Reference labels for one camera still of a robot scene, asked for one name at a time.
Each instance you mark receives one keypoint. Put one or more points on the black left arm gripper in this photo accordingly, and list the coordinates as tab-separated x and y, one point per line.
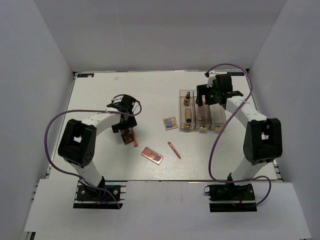
130	122

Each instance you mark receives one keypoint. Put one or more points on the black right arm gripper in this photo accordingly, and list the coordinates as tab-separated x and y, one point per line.
202	90

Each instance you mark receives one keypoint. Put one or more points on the dark brown eyeshadow palette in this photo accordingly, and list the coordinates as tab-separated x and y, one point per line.
126	136

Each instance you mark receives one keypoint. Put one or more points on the brown nude eyeshadow palette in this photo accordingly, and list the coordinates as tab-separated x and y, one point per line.
202	113

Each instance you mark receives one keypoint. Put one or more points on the pink lip gloss tube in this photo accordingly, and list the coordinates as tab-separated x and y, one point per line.
135	143

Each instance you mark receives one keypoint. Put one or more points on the foundation bottle with black cap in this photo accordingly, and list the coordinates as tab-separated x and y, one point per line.
187	99

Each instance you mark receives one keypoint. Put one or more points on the beige foundation tube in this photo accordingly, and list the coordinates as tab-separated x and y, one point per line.
188	115

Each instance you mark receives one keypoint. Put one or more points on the rose gold blush palette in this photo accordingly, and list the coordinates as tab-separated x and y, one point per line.
152	155

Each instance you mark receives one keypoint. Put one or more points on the colourful glitter eyeshadow palette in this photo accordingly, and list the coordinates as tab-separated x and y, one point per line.
170	123

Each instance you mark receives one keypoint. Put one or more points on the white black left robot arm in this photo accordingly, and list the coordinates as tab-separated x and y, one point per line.
78	142

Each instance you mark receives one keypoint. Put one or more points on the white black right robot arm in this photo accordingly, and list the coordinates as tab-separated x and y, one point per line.
263	136

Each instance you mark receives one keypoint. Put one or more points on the smoky acrylic tray middle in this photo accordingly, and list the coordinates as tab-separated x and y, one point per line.
199	125

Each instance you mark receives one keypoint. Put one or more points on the smoky acrylic tray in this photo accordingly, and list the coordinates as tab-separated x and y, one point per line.
199	125
183	125
218	117

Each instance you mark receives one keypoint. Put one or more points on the smoky acrylic tray right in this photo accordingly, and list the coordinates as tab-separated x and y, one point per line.
218	117

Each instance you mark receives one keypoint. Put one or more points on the smoky acrylic tray left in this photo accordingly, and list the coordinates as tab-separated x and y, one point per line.
183	125

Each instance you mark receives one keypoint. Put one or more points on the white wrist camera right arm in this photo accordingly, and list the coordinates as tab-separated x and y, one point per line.
211	81

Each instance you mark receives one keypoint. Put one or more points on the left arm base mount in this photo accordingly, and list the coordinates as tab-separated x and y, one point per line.
87	198

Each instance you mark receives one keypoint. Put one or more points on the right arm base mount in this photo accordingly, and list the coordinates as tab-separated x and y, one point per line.
231	198

